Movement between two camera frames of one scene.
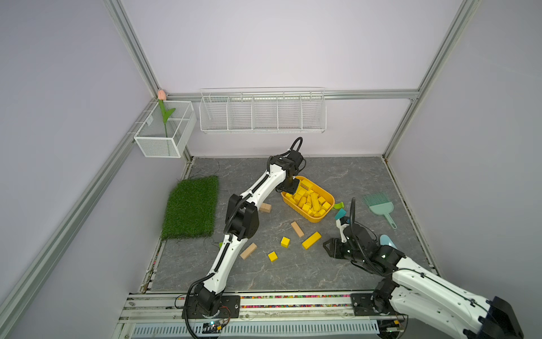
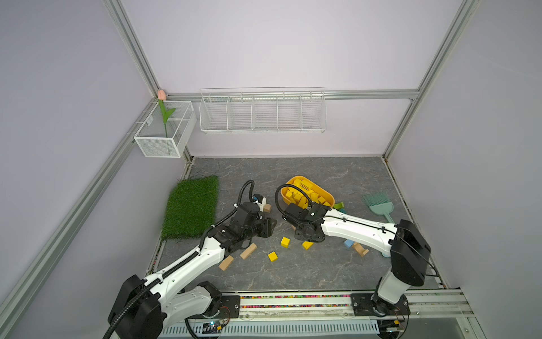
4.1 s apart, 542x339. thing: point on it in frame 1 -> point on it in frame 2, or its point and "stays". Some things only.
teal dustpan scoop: (380, 204) stays
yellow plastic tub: (310, 200) stays
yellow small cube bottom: (272, 256) stays
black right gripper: (332, 248) -> (297, 236)
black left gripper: (293, 190) -> (267, 227)
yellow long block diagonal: (312, 239) stays
